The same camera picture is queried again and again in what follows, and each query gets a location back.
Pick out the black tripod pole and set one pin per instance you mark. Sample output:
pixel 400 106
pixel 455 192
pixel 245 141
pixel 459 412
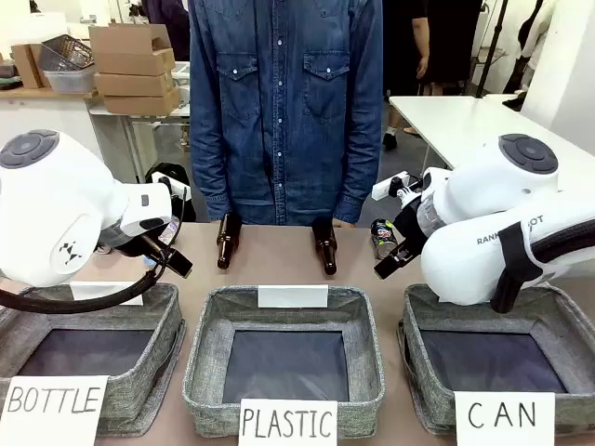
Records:
pixel 493 46

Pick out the clear plastic bin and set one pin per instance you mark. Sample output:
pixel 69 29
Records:
pixel 70 80

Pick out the brown glass bottle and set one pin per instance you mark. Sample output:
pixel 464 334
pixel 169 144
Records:
pixel 325 246
pixel 228 241

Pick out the flat cardboard box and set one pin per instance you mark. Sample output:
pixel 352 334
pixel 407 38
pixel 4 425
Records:
pixel 139 103
pixel 135 83

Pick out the white folding table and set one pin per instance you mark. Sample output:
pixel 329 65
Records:
pixel 465 121

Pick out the white cabinet wooden top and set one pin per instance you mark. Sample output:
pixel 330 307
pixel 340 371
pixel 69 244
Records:
pixel 46 116

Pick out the white paper sign CAN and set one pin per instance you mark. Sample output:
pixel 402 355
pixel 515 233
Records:
pixel 504 418

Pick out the grey fabric basket plastic sign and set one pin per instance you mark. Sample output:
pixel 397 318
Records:
pixel 209 334

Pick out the grey fabric basket can sign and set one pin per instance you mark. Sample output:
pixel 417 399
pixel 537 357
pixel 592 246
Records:
pixel 418 334

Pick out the dark printed drink can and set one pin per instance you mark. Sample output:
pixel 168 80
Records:
pixel 383 237

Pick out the person's left hand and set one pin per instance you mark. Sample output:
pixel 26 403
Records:
pixel 344 224

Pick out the person in denim shirt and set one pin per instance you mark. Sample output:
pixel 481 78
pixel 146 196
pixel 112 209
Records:
pixel 279 116

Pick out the white paper sign PLASTIC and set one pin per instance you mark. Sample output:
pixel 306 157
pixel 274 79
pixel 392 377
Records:
pixel 288 423

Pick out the black backpack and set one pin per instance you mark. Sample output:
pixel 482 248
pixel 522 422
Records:
pixel 176 174

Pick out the blank white card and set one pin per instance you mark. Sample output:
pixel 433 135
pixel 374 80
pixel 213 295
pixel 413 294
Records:
pixel 100 289
pixel 293 297

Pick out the small cardboard box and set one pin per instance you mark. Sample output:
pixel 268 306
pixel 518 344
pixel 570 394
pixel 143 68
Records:
pixel 28 67

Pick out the white paper sign BOTTLE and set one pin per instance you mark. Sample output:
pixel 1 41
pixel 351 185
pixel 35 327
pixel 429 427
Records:
pixel 51 409

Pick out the open cardboard box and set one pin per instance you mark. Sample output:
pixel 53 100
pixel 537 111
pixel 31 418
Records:
pixel 135 51

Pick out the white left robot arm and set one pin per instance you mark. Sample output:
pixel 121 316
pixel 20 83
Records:
pixel 46 209

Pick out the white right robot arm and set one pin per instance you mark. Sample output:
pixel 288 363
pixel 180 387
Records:
pixel 488 195

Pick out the grey fabric basket bottle sign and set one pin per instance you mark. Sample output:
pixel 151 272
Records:
pixel 158 334

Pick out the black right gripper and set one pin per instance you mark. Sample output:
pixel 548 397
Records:
pixel 410 230

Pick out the background person in black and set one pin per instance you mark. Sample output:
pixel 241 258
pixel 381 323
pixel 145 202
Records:
pixel 432 42

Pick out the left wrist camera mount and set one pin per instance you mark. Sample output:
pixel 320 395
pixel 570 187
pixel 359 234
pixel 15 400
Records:
pixel 165 183

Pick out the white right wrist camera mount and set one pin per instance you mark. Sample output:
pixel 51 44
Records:
pixel 386 188

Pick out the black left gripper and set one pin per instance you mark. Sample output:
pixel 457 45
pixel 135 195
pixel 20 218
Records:
pixel 160 255

